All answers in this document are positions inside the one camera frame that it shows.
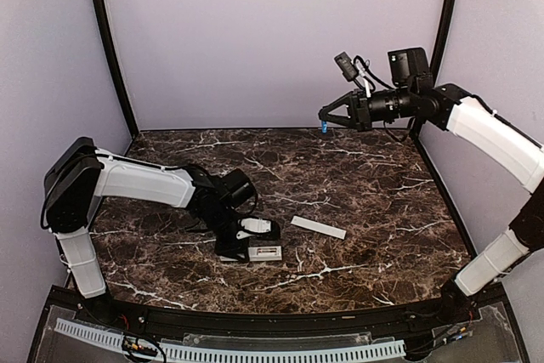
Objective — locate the gold black battery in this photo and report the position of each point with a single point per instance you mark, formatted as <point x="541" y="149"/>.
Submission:
<point x="267" y="250"/>

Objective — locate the white remote control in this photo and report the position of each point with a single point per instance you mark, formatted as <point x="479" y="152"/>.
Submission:
<point x="252" y="254"/>

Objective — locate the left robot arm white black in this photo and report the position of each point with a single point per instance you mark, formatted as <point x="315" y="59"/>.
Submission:
<point x="85" y="172"/>

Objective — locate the white slotted cable duct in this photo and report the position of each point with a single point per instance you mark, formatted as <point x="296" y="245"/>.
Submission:
<point x="208" y="348"/>

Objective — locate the left black frame post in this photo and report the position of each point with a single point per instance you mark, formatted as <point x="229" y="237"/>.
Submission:
<point x="103" y="24"/>

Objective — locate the black front rail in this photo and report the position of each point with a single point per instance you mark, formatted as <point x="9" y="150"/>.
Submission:
<point x="177" y="322"/>

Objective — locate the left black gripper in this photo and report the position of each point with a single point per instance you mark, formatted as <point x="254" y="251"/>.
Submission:
<point x="230" y="250"/>

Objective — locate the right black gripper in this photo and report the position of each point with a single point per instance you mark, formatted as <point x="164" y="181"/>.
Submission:
<point x="363" y="121"/>

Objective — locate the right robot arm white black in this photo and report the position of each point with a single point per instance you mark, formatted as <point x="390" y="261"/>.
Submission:
<point x="464" y="115"/>

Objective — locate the white battery cover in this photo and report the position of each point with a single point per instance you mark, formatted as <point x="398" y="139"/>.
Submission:
<point x="317" y="227"/>

